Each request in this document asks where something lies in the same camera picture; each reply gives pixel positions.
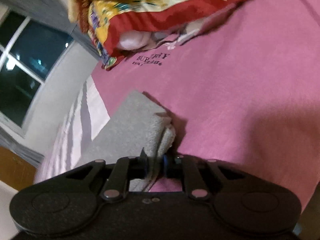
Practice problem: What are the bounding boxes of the dark glass window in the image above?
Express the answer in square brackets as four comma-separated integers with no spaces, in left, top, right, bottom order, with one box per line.
[1,11,73,128]

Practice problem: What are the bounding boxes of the brown wooden door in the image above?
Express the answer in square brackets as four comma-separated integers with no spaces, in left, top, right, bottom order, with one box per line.
[0,147,36,191]

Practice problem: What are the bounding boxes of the pink grey striped bedsheet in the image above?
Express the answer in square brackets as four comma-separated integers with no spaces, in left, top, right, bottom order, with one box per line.
[35,0,319,206]

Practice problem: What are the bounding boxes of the grey fleece pants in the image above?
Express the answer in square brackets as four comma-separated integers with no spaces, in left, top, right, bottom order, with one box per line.
[77,91,176,192]

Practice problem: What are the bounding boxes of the colourful folded blanket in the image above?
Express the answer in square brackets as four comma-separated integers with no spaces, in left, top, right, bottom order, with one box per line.
[67,0,249,70]

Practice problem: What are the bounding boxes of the grey left curtain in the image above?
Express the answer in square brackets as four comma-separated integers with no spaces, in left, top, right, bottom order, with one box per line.
[0,128,44,168]

